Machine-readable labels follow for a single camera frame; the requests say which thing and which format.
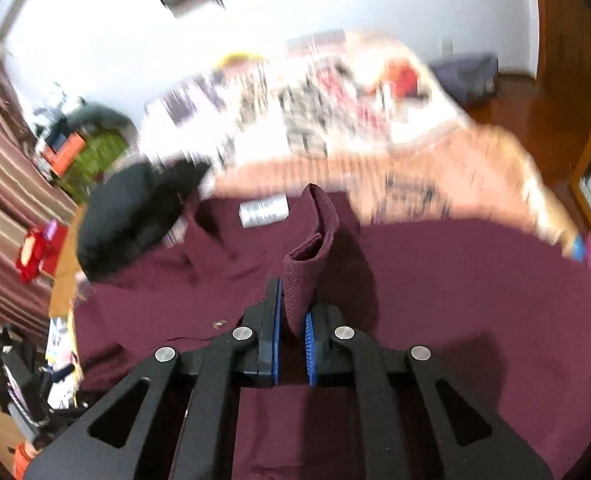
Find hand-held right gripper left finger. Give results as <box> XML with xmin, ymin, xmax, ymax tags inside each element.
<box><xmin>22</xmin><ymin>276</ymin><xmax>282</xmax><ymax>480</ymax></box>

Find striped curtain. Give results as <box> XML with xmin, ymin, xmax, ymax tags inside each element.
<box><xmin>0</xmin><ymin>35</ymin><xmax>81</xmax><ymax>341</ymax></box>

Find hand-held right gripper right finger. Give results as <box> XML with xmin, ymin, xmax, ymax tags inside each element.
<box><xmin>303</xmin><ymin>305</ymin><xmax>569</xmax><ymax>480</ymax></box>

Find dark grey cloth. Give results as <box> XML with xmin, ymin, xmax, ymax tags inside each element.
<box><xmin>68</xmin><ymin>104</ymin><xmax>136</xmax><ymax>136</ymax></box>

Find maroon sweatshirt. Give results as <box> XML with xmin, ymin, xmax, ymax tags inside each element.
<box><xmin>70</xmin><ymin>184</ymin><xmax>591</xmax><ymax>480</ymax></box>

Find yellow object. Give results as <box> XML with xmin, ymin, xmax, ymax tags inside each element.
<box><xmin>218</xmin><ymin>51</ymin><xmax>266</xmax><ymax>68</ymax></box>

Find black cloth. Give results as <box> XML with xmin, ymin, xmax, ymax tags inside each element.
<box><xmin>75</xmin><ymin>157</ymin><xmax>213</xmax><ymax>283</ymax></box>

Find printed blanket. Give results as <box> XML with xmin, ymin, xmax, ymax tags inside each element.
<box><xmin>50</xmin><ymin>30</ymin><xmax>591</xmax><ymax>321</ymax></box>

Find orange box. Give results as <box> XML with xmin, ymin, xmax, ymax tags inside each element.
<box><xmin>42</xmin><ymin>132</ymin><xmax>86</xmax><ymax>173</ymax></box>

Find wooden door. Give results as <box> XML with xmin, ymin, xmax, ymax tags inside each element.
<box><xmin>533</xmin><ymin>0</ymin><xmax>591</xmax><ymax>181</ymax></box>

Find red toy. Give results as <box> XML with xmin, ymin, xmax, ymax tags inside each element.
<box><xmin>15</xmin><ymin>225</ymin><xmax>58</xmax><ymax>283</ymax></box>

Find dark blue cloth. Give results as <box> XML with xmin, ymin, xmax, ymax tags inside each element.
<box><xmin>428</xmin><ymin>52</ymin><xmax>499</xmax><ymax>106</ymax></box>

